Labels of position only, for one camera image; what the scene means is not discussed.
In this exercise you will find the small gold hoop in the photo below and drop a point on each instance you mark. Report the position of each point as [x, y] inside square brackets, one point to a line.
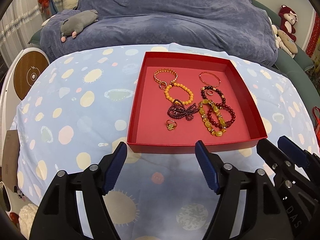
[160, 86]

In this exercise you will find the red bow decoration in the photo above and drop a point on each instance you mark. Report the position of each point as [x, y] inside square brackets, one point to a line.
[45, 1]

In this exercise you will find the gold beaded open bangle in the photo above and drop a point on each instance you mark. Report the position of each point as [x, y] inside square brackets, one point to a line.
[165, 70]

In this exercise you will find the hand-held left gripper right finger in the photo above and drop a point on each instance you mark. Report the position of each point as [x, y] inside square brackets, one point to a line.
[207, 165]

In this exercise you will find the red cardboard box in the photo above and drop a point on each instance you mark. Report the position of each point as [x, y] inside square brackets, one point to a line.
[150, 130]

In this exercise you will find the white device with sticker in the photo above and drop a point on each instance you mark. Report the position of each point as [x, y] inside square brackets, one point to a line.
[10, 200]

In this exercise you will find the red plush monkey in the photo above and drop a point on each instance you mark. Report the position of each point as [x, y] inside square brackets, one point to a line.
[285, 23]

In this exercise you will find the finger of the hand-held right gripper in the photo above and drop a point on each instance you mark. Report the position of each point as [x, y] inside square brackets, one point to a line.
[291, 150]
[268, 155]

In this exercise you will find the light blue dotted tablecloth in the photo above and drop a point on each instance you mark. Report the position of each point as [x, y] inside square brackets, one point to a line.
[75, 120]

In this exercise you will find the sheer white curtain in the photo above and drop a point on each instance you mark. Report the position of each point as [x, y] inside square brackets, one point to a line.
[15, 25]

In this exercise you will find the thin rose gold bangle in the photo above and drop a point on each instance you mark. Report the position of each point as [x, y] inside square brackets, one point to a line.
[208, 73]

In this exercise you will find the brown cardboard board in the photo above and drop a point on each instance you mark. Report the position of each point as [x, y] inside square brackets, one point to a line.
[11, 155]

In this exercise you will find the blue-grey sofa blanket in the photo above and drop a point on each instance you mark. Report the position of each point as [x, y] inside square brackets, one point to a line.
[175, 25]

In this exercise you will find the grey plush toy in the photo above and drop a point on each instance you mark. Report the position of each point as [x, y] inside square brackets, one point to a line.
[80, 21]

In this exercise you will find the white round wooden-top device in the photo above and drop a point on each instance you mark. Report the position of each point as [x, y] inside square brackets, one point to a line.
[27, 67]

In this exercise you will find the red patterned wall banner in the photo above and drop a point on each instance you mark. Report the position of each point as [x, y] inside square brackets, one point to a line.
[312, 42]

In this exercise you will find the teal sofa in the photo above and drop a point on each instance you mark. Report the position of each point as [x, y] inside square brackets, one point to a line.
[300, 65]

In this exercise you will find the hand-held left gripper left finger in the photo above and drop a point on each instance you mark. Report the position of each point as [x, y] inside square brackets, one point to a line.
[117, 165]

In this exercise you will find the red gift bag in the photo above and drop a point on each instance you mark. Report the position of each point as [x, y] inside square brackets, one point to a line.
[317, 130]

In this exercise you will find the beige plush toy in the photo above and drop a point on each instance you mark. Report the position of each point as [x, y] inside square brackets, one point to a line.
[287, 42]

